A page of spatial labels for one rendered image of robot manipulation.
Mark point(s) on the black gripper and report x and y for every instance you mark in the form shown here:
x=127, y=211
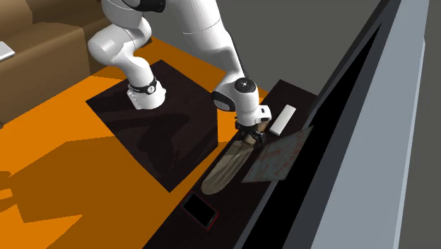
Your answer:
x=248, y=131

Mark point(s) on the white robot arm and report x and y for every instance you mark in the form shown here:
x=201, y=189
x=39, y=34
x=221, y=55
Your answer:
x=206, y=38

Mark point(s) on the white rectangular remote control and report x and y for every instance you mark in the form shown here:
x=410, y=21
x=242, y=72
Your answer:
x=282, y=120

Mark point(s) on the grey book with red print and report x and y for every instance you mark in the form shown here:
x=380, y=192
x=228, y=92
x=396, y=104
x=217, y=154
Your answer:
x=277, y=158

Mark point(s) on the large black television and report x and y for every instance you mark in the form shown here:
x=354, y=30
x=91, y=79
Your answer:
x=310, y=165

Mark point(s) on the dark low cabinet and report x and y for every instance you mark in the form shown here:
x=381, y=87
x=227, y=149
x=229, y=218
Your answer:
x=237, y=210

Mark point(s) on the dark robot stand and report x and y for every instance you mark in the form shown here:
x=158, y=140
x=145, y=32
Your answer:
x=165, y=138

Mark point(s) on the black phone with red edge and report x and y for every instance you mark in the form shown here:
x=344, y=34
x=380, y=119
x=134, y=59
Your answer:
x=200, y=211

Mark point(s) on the orange rug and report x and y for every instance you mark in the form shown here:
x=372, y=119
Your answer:
x=62, y=155

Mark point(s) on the brown sofa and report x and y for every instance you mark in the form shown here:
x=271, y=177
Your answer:
x=41, y=69

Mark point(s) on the flat grey tablet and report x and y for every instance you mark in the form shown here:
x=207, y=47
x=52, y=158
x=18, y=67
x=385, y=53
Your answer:
x=5, y=51

